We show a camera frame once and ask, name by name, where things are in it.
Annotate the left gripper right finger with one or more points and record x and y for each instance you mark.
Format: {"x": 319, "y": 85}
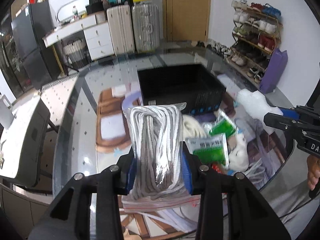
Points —
{"x": 204, "y": 181}

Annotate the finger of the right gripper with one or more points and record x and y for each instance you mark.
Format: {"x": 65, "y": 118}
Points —
{"x": 290, "y": 113}
{"x": 278, "y": 121}

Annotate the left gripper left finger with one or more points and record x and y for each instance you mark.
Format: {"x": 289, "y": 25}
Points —
{"x": 114, "y": 181}

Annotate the white plush toy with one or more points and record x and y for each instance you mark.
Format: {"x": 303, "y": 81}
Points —
{"x": 256, "y": 106}

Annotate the green medicine sachet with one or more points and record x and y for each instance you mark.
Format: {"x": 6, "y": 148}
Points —
{"x": 210, "y": 149}
{"x": 222, "y": 124}

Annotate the person's right hand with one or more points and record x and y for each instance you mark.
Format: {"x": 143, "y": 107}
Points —
{"x": 313, "y": 171}

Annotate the anime printed table mat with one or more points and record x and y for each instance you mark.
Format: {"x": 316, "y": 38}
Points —
{"x": 154, "y": 134}

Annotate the purple fabric bag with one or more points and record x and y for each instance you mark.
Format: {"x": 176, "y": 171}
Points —
{"x": 274, "y": 71}

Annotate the black cardboard box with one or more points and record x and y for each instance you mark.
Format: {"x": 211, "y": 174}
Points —
{"x": 191, "y": 84}

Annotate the wooden shoe rack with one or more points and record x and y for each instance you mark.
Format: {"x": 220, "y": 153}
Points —
{"x": 257, "y": 35}

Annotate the woven laundry basket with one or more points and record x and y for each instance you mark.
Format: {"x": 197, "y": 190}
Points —
{"x": 76, "y": 53}

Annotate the white drawer desk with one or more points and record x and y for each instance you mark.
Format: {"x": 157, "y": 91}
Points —
{"x": 96, "y": 32}

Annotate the wooden door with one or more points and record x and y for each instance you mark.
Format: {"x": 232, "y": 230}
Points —
{"x": 186, "y": 20}

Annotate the beige suitcase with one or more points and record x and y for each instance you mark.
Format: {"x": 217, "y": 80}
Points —
{"x": 121, "y": 30}

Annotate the silver suitcase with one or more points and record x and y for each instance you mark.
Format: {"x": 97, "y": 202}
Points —
{"x": 146, "y": 27}

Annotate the dark grey refrigerator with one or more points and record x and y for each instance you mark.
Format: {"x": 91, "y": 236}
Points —
{"x": 29, "y": 28}

